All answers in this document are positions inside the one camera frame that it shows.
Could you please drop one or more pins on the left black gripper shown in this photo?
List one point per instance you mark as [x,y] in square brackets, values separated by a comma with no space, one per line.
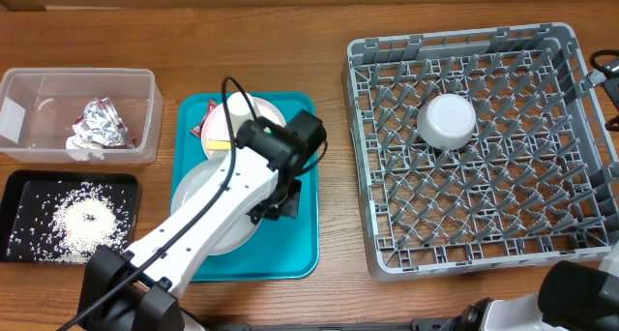
[289,207]

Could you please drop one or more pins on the grey round plate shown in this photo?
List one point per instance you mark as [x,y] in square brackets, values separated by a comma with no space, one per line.
[243,229]

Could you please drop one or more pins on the white paper cup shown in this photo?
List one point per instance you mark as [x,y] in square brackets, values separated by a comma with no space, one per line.
[241,107]

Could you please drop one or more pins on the red sauce packet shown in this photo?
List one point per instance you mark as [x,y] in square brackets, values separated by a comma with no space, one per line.
[197,130]

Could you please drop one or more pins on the white small bowl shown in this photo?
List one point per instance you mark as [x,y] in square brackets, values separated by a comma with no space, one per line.
[447,122]

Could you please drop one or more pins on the silver foil wrapper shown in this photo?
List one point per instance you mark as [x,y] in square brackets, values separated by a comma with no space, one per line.
[100,127]

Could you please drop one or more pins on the white napkin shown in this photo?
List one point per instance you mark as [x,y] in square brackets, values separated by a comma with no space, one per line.
[83,150]

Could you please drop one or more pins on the white rice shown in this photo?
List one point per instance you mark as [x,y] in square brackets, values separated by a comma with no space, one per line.
[66,222]

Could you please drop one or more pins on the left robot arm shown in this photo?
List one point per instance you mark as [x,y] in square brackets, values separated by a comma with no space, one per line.
[140,288]

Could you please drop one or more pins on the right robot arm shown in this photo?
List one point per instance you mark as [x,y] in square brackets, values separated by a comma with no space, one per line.
[571,297]

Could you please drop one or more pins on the grey plastic dishwasher rack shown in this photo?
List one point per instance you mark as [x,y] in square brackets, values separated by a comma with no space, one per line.
[536,183]

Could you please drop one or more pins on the teal plastic tray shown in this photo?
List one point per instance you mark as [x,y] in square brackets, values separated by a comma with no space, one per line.
[283,249]

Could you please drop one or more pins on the yellow plastic fork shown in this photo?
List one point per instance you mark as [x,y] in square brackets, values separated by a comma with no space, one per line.
[218,145]

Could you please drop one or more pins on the pink round plate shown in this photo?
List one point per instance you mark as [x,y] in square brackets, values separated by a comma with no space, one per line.
[215,126]

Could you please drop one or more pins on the clear plastic bin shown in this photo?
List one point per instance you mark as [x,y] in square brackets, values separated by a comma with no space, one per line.
[40,105]

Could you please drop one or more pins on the black plastic tray bin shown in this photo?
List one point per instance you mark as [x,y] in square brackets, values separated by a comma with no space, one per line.
[17,180]

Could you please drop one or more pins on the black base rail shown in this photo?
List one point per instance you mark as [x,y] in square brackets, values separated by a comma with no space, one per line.
[419,324]

